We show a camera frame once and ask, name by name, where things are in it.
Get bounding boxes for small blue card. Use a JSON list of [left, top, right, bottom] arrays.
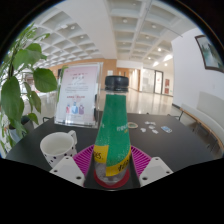
[[160, 125, 174, 134]]

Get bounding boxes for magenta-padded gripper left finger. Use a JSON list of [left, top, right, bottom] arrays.
[[49, 144, 97, 190]]

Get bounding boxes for dark-framed landscape picture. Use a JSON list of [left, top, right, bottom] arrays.
[[194, 34, 224, 74]]

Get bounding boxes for clear acrylic sign stand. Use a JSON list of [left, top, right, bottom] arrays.
[[54, 62, 103, 129]]

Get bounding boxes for flat round red coaster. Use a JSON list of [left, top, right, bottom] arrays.
[[93, 167, 131, 190]]

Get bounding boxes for recessed ceiling lights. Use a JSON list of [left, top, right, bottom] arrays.
[[59, 18, 174, 68]]

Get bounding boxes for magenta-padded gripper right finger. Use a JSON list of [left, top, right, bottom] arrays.
[[128, 145, 175, 190]]

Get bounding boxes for green leafy potted plant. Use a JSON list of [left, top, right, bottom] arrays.
[[0, 23, 68, 158]]

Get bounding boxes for small tape roll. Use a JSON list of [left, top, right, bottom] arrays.
[[126, 121, 139, 130]]

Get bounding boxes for green-labelled clear drink bottle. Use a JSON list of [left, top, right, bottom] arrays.
[[93, 75, 132, 186]]

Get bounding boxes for long white bench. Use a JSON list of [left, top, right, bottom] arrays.
[[172, 91, 224, 155]]

